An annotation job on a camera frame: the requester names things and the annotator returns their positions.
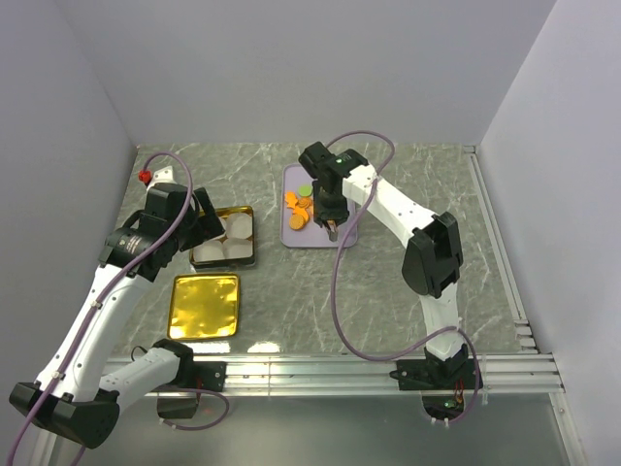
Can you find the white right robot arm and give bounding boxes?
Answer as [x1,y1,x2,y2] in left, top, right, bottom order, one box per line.
[298,142,470,387]

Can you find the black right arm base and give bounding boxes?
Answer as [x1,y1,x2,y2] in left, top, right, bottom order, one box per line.
[389,358,483,425]

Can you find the gold tin lid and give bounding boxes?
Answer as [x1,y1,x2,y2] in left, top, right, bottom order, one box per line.
[167,273,241,341]

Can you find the white paper cup front right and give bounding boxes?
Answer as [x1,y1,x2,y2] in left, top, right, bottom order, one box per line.
[222,238,253,259]

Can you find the orange swirl cookie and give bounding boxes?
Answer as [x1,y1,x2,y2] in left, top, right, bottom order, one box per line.
[298,197,313,210]

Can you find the orange dotted round cookie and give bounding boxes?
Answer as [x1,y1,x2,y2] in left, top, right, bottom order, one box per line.
[288,214,307,231]

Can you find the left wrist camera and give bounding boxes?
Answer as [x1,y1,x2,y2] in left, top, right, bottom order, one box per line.
[138,165,176,189]

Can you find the orange fish cookie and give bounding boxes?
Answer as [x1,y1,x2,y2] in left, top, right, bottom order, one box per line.
[284,191,299,210]

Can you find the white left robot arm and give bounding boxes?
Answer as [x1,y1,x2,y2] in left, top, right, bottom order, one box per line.
[10,183,224,449]

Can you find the white paper cup back right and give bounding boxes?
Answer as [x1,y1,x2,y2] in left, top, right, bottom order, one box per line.
[225,213,253,240]

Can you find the lilac plastic tray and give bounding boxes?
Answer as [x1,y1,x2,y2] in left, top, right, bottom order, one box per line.
[279,163,356,249]

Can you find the white paper cup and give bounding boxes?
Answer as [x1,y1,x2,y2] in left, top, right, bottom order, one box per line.
[192,241,226,263]
[222,238,253,259]
[225,213,253,240]

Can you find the gold cookie tin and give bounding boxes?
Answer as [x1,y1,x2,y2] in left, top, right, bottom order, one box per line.
[189,206,256,271]

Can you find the white paper cup front left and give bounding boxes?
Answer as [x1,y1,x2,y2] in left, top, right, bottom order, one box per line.
[192,241,226,263]

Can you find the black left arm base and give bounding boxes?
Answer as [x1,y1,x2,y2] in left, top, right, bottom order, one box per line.
[156,361,230,421]

